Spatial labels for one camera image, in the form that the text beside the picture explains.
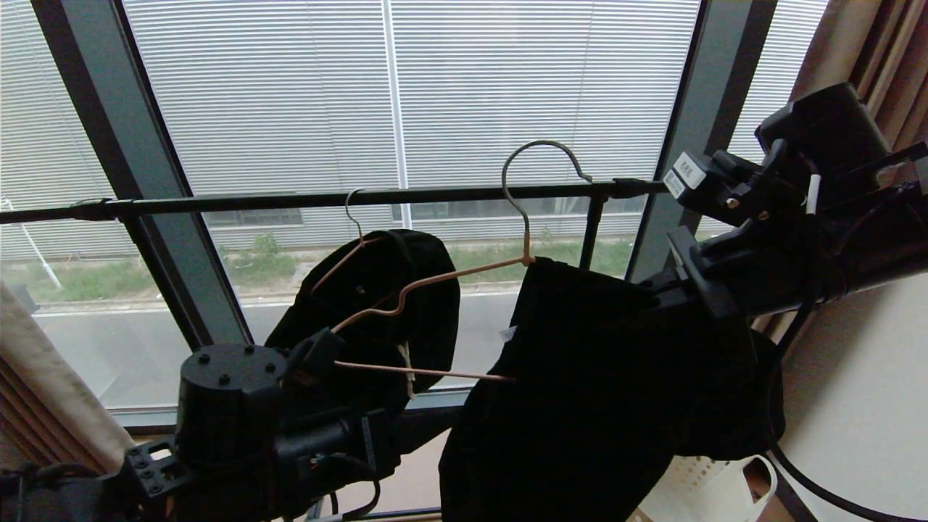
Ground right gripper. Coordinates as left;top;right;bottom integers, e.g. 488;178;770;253
642;226;798;320

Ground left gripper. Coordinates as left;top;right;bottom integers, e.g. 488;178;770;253
275;412;407;479

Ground black garment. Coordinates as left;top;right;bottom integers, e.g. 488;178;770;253
265;229;463;418
439;257;787;522

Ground pink clothes hanger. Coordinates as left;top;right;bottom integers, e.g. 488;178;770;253
330;140;595;383
310;187;407;294

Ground white laundry basket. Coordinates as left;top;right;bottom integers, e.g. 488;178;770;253
627;453;779;522

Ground black clothes rack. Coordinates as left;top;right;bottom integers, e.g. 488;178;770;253
0;178;668;522

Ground beige curtain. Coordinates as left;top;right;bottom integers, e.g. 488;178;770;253
0;283;136;476
753;0;928;343

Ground window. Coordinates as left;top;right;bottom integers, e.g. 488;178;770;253
0;0;831;428

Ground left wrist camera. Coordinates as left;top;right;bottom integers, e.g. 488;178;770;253
286;328;347;386

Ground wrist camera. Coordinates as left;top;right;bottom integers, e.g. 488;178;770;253
662;147;798;227
286;328;347;386

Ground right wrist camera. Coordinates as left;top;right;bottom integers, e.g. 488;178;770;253
662;147;798;227

